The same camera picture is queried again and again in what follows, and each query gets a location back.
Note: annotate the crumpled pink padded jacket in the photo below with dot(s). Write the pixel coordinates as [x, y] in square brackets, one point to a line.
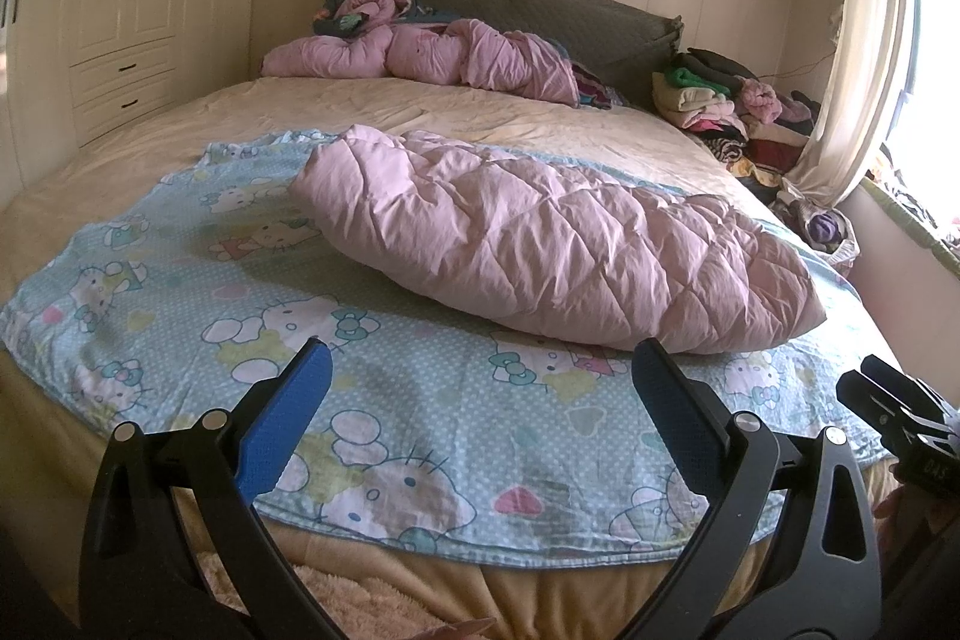
[366, 39]

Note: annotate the dark grey headboard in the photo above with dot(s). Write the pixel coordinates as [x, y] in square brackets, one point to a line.
[621, 45]

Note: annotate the bed with beige sheet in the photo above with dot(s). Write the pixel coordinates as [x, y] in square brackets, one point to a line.
[50, 458]

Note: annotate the blue Hello Kitty blanket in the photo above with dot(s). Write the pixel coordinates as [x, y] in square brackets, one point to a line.
[441, 434]

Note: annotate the cream wardrobe with drawers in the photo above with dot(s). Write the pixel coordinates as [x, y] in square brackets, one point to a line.
[112, 2]

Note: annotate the dark clothes by headboard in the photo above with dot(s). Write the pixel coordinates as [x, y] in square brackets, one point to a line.
[593, 93]

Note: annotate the pink quilted coat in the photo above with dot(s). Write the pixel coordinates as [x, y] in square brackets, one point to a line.
[556, 250]

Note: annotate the pile of folded clothes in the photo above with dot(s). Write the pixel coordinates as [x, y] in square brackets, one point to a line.
[754, 131]

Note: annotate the cream window curtain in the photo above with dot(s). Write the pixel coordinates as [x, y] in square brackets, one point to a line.
[858, 102]

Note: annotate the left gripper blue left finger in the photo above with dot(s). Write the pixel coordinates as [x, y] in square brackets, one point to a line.
[266, 425]

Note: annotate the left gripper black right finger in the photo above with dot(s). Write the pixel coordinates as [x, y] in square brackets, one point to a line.
[730, 461]

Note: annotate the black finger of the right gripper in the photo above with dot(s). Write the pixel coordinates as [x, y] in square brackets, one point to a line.
[911, 392]

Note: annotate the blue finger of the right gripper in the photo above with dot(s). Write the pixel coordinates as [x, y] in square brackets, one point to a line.
[868, 401]

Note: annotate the bag of clothes by curtain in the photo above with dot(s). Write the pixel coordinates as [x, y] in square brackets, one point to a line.
[826, 230]

